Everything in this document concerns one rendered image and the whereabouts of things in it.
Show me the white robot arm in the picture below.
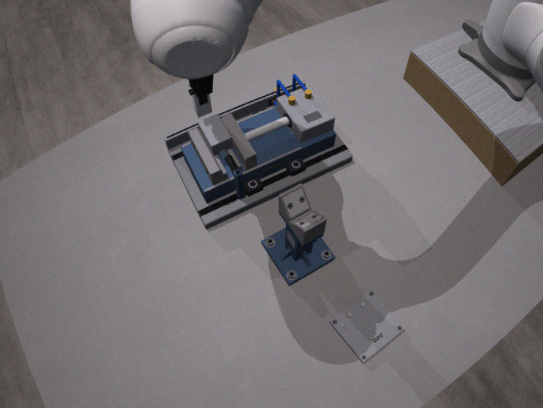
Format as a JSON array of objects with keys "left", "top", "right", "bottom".
[{"left": 130, "top": 0, "right": 543, "bottom": 101}]

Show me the grey flat bar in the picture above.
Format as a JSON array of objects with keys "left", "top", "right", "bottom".
[
  {"left": 214, "top": 155, "right": 228, "bottom": 180},
  {"left": 224, "top": 149, "right": 242, "bottom": 171}
]

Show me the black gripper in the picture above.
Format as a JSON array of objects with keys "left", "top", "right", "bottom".
[{"left": 187, "top": 74, "right": 214, "bottom": 118}]

